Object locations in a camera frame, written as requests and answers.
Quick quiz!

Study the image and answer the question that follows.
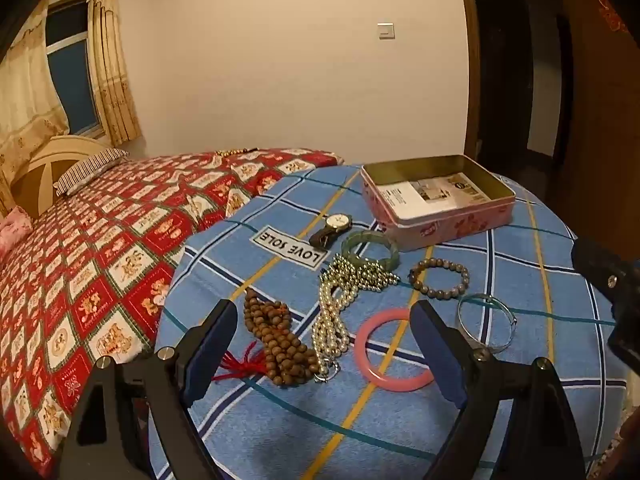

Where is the window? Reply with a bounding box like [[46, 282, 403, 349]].
[[45, 0, 103, 136]]

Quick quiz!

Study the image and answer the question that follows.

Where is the pink metal tin box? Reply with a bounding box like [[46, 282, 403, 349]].
[[360, 154, 517, 253]]

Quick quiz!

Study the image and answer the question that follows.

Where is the pearl necklace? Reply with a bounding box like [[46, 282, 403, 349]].
[[312, 254, 401, 383]]

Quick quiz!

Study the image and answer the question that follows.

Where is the beige patterned curtain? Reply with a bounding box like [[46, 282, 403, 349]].
[[0, 0, 71, 181], [87, 0, 141, 143]]

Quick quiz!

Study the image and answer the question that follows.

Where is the green jade bracelet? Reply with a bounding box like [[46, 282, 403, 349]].
[[341, 230, 401, 268]]

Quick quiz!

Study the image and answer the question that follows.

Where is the cream wooden headboard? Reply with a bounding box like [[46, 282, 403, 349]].
[[0, 135, 113, 221]]

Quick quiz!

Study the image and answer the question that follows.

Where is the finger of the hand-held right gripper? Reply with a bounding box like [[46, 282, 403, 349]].
[[571, 237, 640, 313], [607, 305, 640, 367]]

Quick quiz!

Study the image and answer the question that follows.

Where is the wooden bead string red tassel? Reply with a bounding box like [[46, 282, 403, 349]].
[[212, 289, 318, 388]]

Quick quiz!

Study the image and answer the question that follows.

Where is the pink pillow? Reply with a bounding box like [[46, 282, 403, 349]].
[[0, 207, 33, 256]]

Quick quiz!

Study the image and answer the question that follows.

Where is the brown wooden door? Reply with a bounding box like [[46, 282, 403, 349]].
[[552, 0, 640, 261]]

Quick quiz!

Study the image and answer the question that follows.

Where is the grey bead bracelet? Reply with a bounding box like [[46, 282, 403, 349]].
[[409, 256, 471, 297]]

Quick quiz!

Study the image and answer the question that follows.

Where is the wooden door frame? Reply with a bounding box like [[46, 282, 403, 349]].
[[455, 0, 483, 163]]

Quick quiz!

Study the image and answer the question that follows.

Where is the striped pillow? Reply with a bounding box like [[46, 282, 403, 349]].
[[52, 147, 131, 197]]

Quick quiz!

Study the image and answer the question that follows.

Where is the silver bangle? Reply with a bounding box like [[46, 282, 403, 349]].
[[457, 294, 516, 353]]

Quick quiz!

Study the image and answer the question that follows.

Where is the printed paper card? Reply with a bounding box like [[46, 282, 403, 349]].
[[375, 172, 488, 221]]

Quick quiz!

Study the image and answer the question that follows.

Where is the red patterned bed sheet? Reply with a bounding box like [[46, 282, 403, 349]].
[[0, 147, 346, 478]]

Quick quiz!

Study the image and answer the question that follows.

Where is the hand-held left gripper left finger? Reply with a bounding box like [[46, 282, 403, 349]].
[[60, 299, 239, 480]]

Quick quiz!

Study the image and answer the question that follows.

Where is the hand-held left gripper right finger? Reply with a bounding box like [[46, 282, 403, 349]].
[[410, 300, 586, 480]]

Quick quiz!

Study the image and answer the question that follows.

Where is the blue plaid towel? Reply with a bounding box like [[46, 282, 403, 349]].
[[152, 162, 631, 480]]

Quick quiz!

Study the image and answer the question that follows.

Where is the pink bangle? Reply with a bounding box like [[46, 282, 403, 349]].
[[357, 310, 436, 392]]

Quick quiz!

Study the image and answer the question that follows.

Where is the wristwatch with dark strap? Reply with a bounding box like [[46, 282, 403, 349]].
[[309, 212, 353, 248]]

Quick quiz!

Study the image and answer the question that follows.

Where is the red paper door decoration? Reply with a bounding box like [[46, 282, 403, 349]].
[[595, 0, 630, 32]]

